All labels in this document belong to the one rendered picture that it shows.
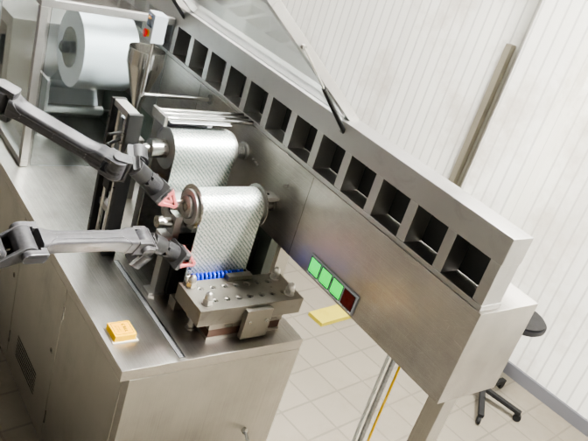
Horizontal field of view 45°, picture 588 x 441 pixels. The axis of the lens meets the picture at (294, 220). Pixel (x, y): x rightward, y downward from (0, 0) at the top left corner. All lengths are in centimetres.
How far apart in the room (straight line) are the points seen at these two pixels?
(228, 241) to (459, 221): 83
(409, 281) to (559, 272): 238
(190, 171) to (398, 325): 90
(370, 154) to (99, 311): 98
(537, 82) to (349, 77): 157
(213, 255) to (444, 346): 84
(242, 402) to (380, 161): 97
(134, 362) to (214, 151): 77
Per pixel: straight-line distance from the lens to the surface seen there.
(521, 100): 406
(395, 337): 205
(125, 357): 215
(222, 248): 235
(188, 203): 224
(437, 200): 190
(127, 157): 213
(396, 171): 200
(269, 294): 236
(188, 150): 239
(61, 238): 196
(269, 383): 249
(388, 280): 204
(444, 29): 465
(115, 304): 236
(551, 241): 429
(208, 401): 238
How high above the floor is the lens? 225
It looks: 25 degrees down
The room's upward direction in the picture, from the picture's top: 18 degrees clockwise
